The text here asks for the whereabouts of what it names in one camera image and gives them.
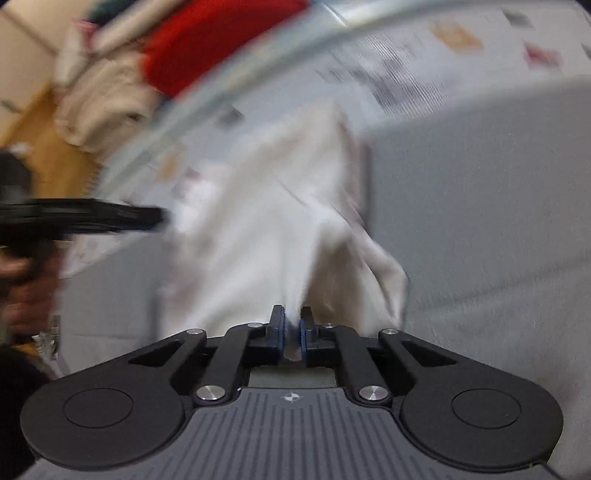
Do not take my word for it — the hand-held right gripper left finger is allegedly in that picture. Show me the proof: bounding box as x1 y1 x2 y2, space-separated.
127 305 287 404

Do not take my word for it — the white folded quilt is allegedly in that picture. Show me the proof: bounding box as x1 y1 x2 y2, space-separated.
88 8 158 54

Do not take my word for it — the red folded quilt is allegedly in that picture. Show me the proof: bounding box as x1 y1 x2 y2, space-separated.
141 0 311 99

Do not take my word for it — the white t-shirt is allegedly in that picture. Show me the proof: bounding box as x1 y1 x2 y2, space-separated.
156 98 410 343

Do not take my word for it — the person's left hand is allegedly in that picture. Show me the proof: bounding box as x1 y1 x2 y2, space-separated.
0 255 64 346

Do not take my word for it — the printed light blue bed mat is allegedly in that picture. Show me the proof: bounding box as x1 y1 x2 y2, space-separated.
60 0 591 282

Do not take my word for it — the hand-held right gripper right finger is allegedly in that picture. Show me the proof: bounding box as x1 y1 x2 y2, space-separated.
299 305 456 405

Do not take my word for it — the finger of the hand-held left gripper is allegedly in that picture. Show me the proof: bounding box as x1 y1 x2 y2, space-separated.
0 198 168 241

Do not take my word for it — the cream folded blanket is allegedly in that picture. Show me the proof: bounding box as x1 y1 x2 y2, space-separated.
52 59 161 154

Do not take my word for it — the wooden headboard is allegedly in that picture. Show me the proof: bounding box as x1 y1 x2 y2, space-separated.
0 85 105 206

